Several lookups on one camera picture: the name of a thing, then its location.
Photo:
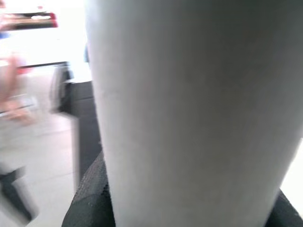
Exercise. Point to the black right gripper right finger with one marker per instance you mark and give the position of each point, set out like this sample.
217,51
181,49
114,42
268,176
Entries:
291,215

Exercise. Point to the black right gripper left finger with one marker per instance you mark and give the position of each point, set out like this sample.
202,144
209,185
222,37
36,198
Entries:
92,203

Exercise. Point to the white plastic table leg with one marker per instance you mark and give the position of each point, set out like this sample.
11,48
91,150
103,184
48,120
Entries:
189,106

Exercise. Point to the black tablecloth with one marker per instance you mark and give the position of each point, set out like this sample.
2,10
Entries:
87,118

